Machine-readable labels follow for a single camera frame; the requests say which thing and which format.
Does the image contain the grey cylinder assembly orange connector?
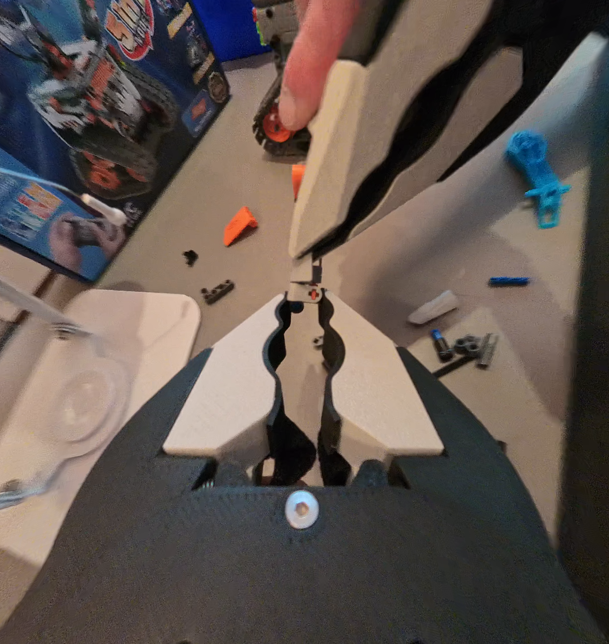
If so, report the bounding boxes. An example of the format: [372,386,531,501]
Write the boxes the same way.
[290,256,324,287]

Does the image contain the grey tube connector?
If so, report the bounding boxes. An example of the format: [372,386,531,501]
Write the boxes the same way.
[477,331,499,367]

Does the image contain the dark blue robot kit box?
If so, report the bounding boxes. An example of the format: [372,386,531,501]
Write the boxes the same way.
[0,0,231,282]

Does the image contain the orange wedge panel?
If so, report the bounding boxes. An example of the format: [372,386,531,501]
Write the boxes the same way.
[223,206,259,248]

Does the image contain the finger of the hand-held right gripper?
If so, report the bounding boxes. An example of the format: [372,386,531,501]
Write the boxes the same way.
[288,0,492,258]
[328,47,525,248]

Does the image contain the blue storage bin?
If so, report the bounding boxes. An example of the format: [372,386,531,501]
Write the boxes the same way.
[191,0,271,62]

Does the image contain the white curved panel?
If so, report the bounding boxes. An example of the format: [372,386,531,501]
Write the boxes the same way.
[407,290,460,326]

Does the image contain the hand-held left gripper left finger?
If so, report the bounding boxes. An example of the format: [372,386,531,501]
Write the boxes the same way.
[162,292,291,484]

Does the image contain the black angled connector blue pin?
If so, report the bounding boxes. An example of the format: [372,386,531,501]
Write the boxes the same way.
[429,329,454,362]

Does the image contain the dark grey angled beam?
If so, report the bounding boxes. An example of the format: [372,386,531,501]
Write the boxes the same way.
[201,280,236,306]

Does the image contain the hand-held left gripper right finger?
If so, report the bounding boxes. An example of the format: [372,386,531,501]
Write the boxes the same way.
[317,290,444,484]

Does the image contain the toy tracked robot orange wheels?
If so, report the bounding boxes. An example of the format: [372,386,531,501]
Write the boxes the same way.
[253,0,315,158]

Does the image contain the dark textured mat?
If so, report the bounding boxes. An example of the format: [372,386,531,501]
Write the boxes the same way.
[556,50,609,644]

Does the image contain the turquoise plastic tool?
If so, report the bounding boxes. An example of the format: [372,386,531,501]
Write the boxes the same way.
[504,129,572,230]

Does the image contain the person's right hand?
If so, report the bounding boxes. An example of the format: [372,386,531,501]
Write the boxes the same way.
[278,0,361,132]

